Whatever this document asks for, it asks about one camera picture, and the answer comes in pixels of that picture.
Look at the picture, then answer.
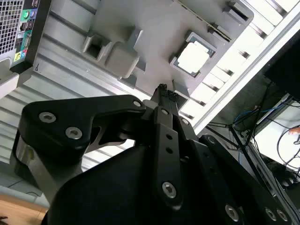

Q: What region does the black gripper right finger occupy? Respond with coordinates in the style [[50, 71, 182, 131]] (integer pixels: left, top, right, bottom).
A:
[[165, 90, 296, 225]]

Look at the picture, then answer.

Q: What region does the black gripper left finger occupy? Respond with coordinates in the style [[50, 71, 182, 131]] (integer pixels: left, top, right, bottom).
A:
[[13, 83, 185, 211]]

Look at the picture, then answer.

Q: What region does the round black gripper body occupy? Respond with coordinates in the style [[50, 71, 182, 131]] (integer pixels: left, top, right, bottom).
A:
[[43, 144, 227, 225]]

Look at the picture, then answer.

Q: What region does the CPU with silver top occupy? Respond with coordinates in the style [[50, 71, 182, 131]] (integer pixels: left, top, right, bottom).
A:
[[174, 31, 218, 78]]

